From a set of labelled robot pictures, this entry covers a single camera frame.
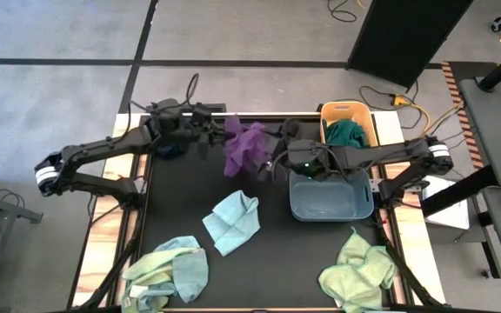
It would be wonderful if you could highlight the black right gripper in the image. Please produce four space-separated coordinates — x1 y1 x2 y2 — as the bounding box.
256 117 335 183

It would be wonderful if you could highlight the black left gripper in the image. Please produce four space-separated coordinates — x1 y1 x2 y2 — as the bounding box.
188 105 236 148

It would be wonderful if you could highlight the purple towel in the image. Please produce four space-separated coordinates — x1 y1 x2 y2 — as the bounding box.
223 114 274 178

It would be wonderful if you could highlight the dark green towel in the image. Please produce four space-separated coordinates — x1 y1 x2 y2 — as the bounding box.
323 118 370 150

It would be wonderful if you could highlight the light blue towel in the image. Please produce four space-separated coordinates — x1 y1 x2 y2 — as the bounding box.
201 189 262 258
152 234 210 304

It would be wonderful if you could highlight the light green towel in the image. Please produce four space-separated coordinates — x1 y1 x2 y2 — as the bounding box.
121 246 202 313
317 225 397 313

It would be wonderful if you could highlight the blue plastic basket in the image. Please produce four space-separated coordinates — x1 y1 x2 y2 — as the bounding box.
288 168 376 223

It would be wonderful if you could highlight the yellow plastic basket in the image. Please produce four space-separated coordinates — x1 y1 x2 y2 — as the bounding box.
319 100 383 149

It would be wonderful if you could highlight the navy blue towel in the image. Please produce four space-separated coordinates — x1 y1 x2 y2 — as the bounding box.
153 137 190 160

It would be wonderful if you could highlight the black table mat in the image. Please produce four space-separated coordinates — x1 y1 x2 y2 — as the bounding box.
139 115 397 310

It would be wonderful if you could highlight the black cabinet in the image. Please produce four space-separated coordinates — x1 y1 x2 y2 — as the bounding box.
347 0 474 90

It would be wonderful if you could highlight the white paper sheet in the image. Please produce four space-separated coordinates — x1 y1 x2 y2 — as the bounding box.
423 176 471 231

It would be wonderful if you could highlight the grey desk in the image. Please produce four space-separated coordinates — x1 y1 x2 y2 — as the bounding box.
458 74 501 297

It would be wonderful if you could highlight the grey metal table leg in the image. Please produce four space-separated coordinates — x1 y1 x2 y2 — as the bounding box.
0 190 44 225

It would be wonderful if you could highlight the black floor cable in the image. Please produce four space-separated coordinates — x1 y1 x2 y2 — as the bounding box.
357 80 422 130

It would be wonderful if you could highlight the yellow cable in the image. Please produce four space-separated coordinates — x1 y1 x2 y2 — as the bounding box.
391 94 464 148

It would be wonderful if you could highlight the black looped cable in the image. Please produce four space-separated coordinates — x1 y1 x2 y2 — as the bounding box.
326 0 359 23

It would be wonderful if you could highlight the black frame strut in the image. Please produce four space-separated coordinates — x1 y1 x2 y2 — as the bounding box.
383 241 445 309
78 208 145 310

